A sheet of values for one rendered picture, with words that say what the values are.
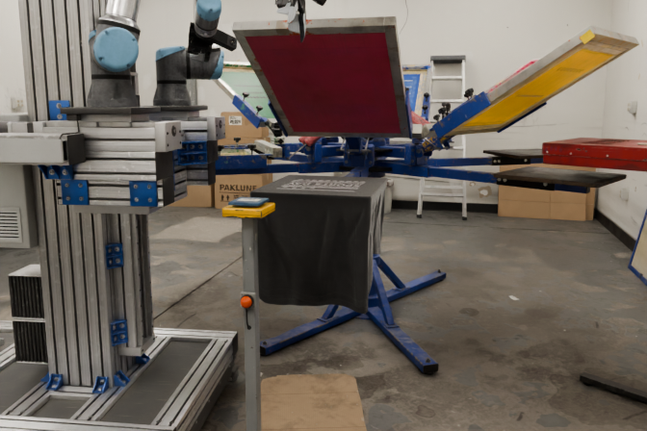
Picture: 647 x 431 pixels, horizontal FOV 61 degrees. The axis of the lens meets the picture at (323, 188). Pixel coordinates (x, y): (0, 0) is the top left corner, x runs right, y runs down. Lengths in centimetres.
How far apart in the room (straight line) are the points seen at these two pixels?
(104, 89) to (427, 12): 514
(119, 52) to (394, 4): 519
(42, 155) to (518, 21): 553
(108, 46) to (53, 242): 83
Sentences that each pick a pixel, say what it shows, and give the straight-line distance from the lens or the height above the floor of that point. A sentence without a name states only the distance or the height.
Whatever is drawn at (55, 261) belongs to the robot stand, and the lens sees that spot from 223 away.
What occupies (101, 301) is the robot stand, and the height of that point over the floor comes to 56.
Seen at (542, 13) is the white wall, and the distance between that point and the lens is 662.
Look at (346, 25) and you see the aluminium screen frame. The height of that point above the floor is 153.
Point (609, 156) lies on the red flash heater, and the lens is 242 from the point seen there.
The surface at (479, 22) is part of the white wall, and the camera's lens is 657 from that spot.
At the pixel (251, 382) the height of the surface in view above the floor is 37.
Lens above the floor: 128
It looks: 9 degrees down
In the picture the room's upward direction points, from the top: straight up
